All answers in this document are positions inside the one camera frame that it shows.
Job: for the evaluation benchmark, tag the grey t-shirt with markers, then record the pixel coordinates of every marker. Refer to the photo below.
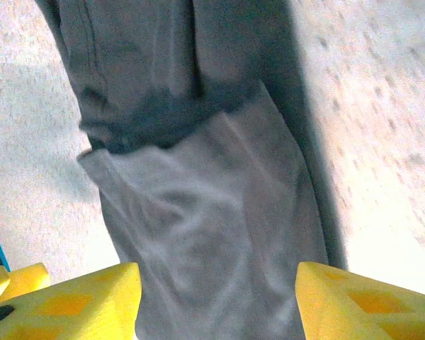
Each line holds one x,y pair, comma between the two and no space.
205,212

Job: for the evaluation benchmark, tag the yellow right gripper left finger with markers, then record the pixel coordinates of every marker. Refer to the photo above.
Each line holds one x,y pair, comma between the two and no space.
74,308

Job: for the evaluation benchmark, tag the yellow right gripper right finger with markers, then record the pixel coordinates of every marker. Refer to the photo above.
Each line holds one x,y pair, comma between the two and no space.
368,308

